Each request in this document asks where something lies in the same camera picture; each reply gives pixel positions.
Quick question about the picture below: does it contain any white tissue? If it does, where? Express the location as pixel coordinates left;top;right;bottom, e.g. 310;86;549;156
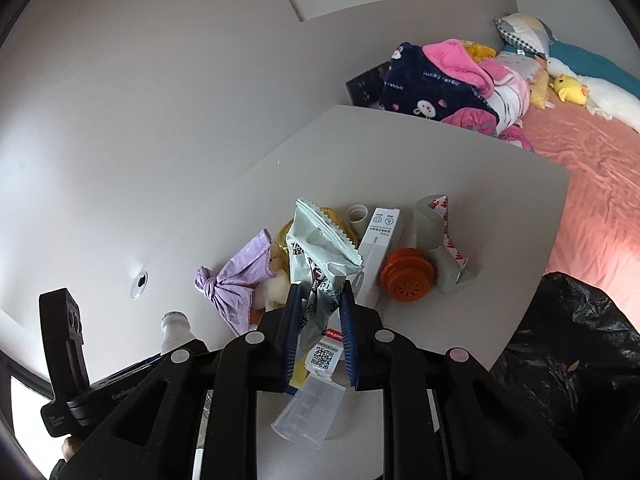
253;256;291;311

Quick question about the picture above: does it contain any yellow snack wrapper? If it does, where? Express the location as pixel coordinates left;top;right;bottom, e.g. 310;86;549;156
276;219;295;283

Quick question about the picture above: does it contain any white rectangular carton box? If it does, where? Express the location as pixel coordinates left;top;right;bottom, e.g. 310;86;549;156
352;207;402;308

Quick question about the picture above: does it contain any grey green snack bag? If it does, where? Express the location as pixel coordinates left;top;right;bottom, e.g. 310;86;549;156
285;198;362;356

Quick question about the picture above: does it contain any orange round plastic lid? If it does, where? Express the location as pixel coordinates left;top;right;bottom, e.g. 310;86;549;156
378;247;435;302

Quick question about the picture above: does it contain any clear plastic measuring cup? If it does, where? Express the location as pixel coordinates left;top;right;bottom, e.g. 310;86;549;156
271;374;346;450

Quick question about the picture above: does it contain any red white wrapper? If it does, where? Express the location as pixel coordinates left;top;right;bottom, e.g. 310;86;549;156
414;195;474;294

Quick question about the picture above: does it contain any white yogurt drink bottle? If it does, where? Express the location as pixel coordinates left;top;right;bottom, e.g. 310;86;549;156
160;311;194;356

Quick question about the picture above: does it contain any black trash bin bag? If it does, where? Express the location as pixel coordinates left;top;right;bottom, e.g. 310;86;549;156
490;272;639;479

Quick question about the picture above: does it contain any pink hello kitty blanket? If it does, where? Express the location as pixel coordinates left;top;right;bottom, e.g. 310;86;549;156
442;107;534;152

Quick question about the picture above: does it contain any navy pink fleece blanket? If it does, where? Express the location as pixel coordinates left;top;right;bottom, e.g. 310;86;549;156
380;39;498;122

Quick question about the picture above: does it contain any bed with pink sheet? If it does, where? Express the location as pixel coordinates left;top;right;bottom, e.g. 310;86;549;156
523;98;639;325

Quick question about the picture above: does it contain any pink white folded quilt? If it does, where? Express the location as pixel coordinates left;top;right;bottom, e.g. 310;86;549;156
480;52;542;136

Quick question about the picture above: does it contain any yellow dotted long pillow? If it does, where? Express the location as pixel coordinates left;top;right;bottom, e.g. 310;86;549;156
529;68;550;110

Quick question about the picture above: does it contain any yellow plush garment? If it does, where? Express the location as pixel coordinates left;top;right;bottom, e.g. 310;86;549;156
461;40;498;63

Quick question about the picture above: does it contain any yellow duck plush toy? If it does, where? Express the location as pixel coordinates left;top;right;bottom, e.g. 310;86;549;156
550;74;589;107

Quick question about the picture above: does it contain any white goose plush toy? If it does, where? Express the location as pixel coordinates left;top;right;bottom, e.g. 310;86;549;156
547;58;640;131

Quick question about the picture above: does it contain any checkered patchwork pillow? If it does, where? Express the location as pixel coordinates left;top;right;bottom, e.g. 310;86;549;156
494;13;555;58

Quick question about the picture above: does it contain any teal pillow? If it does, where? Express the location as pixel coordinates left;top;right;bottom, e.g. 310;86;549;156
502;39;640;99

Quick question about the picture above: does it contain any white round cable grommet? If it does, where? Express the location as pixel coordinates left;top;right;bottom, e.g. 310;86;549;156
129;271;149;300

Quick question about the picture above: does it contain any black wall socket panel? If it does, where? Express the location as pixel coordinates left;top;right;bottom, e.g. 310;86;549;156
345;62;390;107

